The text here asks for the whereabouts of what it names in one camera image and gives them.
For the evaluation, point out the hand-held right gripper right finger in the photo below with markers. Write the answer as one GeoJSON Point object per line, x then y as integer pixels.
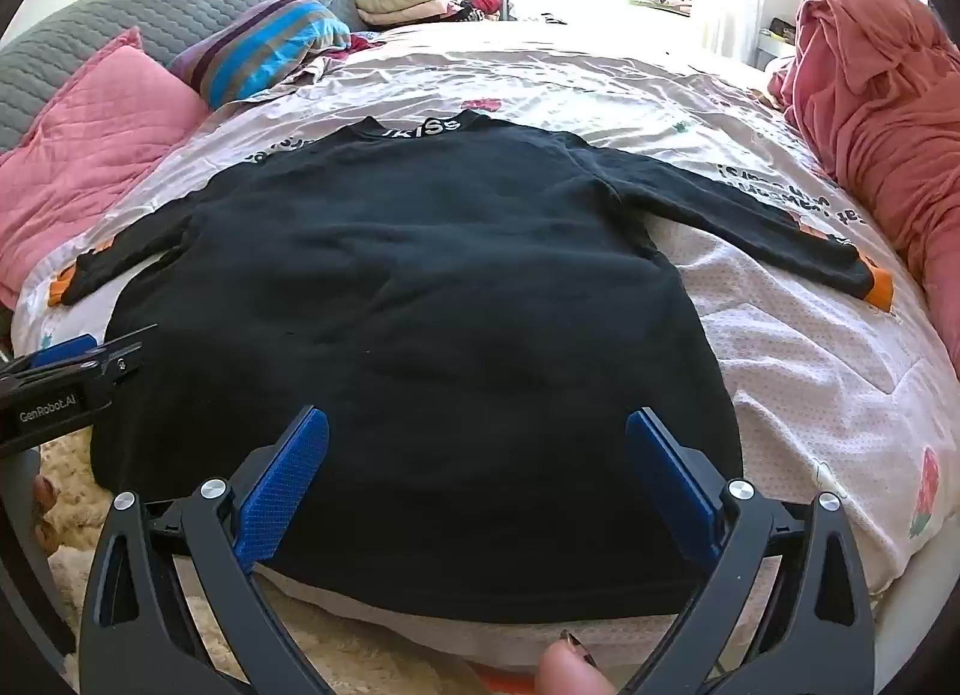
{"type": "Point", "coordinates": [667, 477]}

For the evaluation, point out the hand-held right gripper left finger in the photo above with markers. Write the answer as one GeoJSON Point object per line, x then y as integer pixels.
{"type": "Point", "coordinates": [289, 485]}

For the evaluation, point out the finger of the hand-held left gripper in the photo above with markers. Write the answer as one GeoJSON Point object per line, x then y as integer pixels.
{"type": "Point", "coordinates": [64, 350]}
{"type": "Point", "coordinates": [120, 358]}

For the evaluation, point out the black sweater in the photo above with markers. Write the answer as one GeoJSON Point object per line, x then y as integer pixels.
{"type": "Point", "coordinates": [412, 290]}

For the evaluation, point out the person's left hand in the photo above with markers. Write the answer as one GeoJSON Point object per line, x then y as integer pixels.
{"type": "Point", "coordinates": [45, 492]}

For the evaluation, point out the strawberry printed bed quilt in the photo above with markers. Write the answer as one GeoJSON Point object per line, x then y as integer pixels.
{"type": "Point", "coordinates": [787, 365]}

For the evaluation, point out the pink quilted pillow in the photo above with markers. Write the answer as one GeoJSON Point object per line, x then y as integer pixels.
{"type": "Point", "coordinates": [90, 140]}

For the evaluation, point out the striped pillow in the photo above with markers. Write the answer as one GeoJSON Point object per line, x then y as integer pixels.
{"type": "Point", "coordinates": [262, 43]}

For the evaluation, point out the red garment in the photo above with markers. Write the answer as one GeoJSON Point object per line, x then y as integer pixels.
{"type": "Point", "coordinates": [352, 43]}

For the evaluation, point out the white desk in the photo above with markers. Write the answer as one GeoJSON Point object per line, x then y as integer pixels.
{"type": "Point", "coordinates": [776, 50]}

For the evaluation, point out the pink blanket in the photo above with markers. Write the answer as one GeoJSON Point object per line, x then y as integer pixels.
{"type": "Point", "coordinates": [877, 88]}

